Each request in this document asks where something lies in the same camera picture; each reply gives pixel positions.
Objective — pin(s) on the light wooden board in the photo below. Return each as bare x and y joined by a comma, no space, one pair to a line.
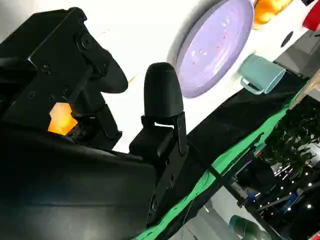
310,87

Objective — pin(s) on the lilac plate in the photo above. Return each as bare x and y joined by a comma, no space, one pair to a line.
212,50

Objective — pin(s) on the red cup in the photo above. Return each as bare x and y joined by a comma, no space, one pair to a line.
313,17

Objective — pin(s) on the black round table grommet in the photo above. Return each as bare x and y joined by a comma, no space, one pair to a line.
287,39

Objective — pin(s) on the green leafy plant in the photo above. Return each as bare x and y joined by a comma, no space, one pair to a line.
300,130

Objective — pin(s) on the pale green mug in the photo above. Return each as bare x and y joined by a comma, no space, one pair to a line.
262,72

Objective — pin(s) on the green cloth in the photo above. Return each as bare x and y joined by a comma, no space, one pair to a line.
190,197

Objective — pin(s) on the black cloth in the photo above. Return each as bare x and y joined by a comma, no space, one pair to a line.
237,120

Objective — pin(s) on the dark teal mug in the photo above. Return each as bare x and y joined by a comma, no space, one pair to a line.
242,227

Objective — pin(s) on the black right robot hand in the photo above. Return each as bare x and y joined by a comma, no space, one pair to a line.
75,187

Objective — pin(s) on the orange toy bread roll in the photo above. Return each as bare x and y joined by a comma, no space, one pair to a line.
267,10
61,118

